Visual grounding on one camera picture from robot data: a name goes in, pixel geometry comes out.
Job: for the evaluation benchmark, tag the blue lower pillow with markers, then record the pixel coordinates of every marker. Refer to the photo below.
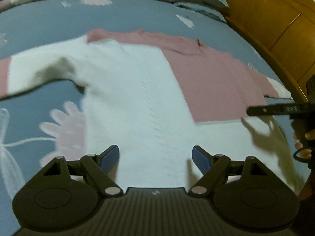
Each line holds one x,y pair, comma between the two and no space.
202,9

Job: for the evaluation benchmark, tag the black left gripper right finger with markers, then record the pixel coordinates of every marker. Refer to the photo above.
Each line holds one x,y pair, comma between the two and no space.
245,194

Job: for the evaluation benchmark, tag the wooden headboard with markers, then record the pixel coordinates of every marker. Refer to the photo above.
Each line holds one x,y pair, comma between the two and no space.
282,31

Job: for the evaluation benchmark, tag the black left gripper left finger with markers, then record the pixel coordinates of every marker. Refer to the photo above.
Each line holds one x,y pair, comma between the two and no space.
64,194

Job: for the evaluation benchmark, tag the blue floral bed sheet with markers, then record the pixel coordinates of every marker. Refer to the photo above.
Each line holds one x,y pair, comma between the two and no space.
45,22

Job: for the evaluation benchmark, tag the pink and white knit sweater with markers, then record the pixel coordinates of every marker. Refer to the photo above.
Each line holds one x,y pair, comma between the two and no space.
156,97

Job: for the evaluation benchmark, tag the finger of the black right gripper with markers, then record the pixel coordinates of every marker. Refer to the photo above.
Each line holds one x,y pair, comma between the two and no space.
279,109

